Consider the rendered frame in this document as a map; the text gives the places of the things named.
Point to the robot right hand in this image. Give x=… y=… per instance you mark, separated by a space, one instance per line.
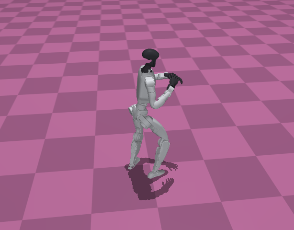
x=173 y=80

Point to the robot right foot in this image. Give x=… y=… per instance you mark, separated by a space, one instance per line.
x=152 y=175

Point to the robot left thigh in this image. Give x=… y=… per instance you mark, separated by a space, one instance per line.
x=139 y=129

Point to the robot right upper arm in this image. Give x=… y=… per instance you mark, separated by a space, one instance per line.
x=150 y=86

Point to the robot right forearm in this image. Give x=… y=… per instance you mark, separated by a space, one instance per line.
x=161 y=100

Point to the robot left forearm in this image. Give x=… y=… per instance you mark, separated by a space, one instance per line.
x=160 y=76

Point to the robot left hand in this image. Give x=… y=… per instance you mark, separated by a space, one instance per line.
x=166 y=75

